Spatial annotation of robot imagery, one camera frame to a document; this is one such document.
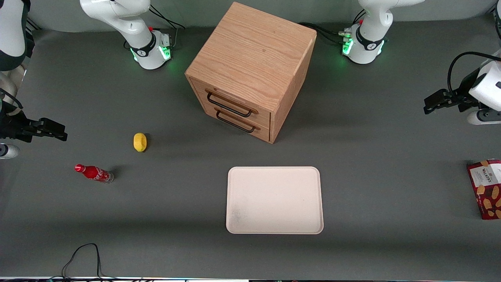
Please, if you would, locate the wooden drawer cabinet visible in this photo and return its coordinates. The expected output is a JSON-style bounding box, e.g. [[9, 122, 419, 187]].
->
[[185, 2, 317, 144]]

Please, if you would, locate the black drawer handle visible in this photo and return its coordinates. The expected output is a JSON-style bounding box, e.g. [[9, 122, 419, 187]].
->
[[206, 90, 259, 118], [214, 108, 261, 134]]

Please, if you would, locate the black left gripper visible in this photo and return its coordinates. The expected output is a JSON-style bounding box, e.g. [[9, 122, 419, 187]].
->
[[424, 69, 481, 115]]

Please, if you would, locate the white plastic tray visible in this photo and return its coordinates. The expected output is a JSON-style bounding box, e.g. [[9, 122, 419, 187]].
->
[[226, 166, 324, 235]]

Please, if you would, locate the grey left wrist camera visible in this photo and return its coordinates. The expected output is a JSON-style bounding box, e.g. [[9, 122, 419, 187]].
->
[[467, 109, 501, 125]]

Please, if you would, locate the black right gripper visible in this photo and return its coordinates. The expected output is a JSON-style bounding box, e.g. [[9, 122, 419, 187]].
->
[[0, 112, 68, 142]]

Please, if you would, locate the black right arm base cable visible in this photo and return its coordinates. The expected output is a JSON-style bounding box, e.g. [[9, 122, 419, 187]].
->
[[148, 4, 186, 48]]

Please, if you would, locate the red cola bottle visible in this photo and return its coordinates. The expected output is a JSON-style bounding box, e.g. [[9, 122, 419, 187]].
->
[[74, 164, 114, 184]]

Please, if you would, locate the yellow lemon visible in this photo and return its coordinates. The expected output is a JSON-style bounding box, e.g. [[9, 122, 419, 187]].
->
[[133, 133, 148, 152]]

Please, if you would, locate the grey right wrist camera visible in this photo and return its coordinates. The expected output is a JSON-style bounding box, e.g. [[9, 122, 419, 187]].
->
[[0, 144, 20, 159]]

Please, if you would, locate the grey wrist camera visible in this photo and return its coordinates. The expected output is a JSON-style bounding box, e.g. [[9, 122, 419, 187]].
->
[[467, 109, 501, 125], [0, 144, 20, 159]]

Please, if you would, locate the black left arm base cable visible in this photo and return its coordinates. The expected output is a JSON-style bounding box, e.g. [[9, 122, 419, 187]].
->
[[298, 9, 368, 46]]

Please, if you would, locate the black looped table cable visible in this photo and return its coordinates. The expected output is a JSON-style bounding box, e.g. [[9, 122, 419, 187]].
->
[[47, 243, 118, 281]]

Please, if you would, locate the black arm base cable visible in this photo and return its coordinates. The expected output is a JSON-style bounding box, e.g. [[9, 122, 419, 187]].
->
[[298, 9, 368, 46], [148, 4, 186, 48]]

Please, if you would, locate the wooden drawer front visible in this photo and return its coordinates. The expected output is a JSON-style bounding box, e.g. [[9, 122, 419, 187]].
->
[[189, 77, 272, 128], [194, 95, 271, 143]]

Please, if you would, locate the red cookie box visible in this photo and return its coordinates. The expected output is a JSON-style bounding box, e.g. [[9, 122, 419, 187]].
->
[[467, 159, 501, 220]]

